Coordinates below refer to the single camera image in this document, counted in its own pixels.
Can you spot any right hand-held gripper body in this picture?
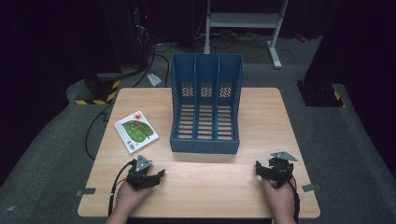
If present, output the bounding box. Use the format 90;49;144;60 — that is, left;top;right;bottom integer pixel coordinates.
262;150;299;189

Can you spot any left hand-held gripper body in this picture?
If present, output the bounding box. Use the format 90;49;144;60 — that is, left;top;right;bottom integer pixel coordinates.
125;154;158;191

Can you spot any book with green leaf cover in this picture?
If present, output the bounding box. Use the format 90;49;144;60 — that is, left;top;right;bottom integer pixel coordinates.
113;110;160;155

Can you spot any blue plastic file rack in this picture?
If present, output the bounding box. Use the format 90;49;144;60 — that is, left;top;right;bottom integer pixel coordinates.
169;52;245;155

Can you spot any person's right hand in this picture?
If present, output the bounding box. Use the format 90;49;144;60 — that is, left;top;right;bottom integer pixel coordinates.
262;177;296;218

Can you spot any grey tape strip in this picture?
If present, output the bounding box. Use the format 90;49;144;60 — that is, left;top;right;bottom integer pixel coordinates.
76;187;97;197
301;183;321;193

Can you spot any black base with yellow stripes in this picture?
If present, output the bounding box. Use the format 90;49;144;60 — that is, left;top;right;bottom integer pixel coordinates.
74;72;122;106
296;79;346;108

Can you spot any white metal stand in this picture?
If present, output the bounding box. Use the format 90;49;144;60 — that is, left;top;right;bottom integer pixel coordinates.
203;0;290;70

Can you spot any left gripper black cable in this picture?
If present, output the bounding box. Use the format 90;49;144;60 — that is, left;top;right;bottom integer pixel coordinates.
107;159;138;217

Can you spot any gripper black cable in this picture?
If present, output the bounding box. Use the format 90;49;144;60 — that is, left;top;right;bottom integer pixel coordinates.
274;166;301;224
107;159;138;217

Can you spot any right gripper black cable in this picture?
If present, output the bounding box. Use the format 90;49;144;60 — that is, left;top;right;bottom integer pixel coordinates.
274;166;301;224

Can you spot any long black floor cable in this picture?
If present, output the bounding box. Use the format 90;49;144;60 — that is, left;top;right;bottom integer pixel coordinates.
84;102;116;161

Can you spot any black cable loop on floor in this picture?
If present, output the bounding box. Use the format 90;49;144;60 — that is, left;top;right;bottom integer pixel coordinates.
132;41;173;89

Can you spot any dark equipment rack with wires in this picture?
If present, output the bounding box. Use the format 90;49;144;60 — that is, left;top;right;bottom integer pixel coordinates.
132;0;155;71

